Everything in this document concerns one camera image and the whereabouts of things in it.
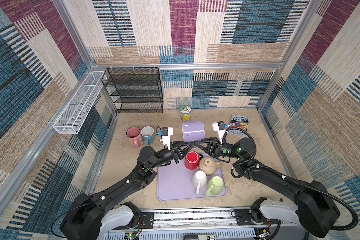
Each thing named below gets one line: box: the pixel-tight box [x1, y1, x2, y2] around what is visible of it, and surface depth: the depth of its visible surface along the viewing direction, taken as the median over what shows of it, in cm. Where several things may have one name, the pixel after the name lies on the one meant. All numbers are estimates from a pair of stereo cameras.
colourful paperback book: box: [228, 114, 250, 137], surface depth 111 cm
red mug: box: [184, 150, 204, 171], surface depth 87 cm
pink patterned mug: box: [126, 126, 144, 148], surface depth 96 cm
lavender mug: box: [182, 120, 206, 143], surface depth 61 cm
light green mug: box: [205, 175, 224, 197], surface depth 77 cm
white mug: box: [192, 170, 207, 195], surface depth 79 cm
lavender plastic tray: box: [157, 153, 227, 201], surface depth 84 cm
